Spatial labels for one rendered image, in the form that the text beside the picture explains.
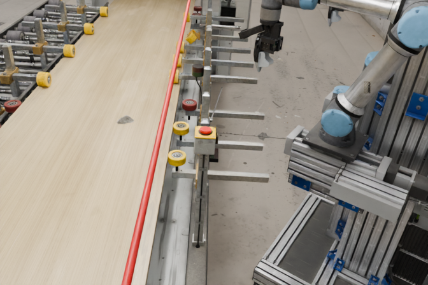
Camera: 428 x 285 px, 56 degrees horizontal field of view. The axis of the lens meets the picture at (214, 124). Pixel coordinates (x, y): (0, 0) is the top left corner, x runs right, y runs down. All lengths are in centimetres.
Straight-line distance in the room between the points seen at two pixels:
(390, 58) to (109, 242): 110
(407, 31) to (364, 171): 62
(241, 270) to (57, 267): 137
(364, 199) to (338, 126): 32
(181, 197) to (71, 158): 55
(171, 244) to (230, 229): 100
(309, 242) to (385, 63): 131
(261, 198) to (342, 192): 136
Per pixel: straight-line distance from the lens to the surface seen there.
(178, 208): 191
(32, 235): 148
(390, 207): 166
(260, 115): 221
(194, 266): 158
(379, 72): 146
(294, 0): 146
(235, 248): 260
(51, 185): 166
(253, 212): 285
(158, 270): 168
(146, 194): 42
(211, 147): 132
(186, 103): 217
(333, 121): 152
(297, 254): 237
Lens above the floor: 192
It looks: 31 degrees down
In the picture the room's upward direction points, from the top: 5 degrees clockwise
